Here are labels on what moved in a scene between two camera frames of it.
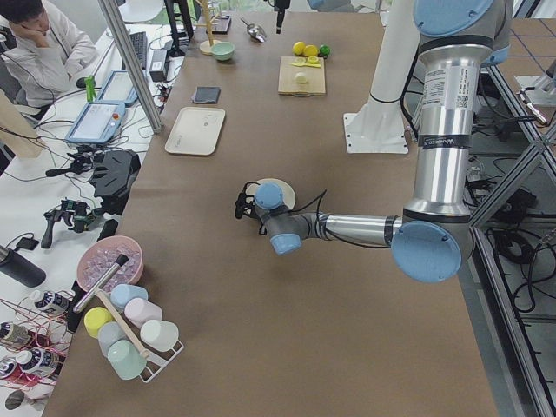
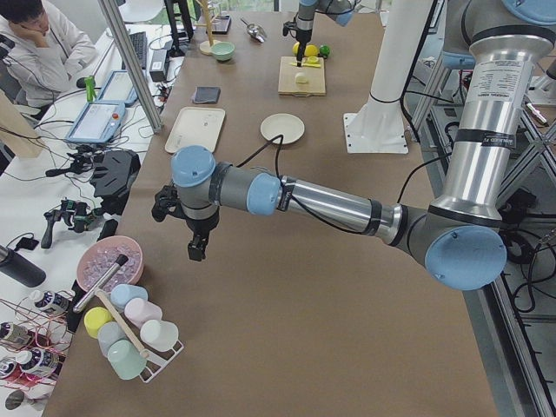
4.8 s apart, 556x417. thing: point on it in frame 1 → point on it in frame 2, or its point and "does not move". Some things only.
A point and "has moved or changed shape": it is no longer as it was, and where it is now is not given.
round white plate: [288, 195] has moved or changed shape
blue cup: [122, 293] does not move
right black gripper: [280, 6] → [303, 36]
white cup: [160, 334] does not move
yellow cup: [94, 318] does not move
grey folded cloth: [206, 94] does not move
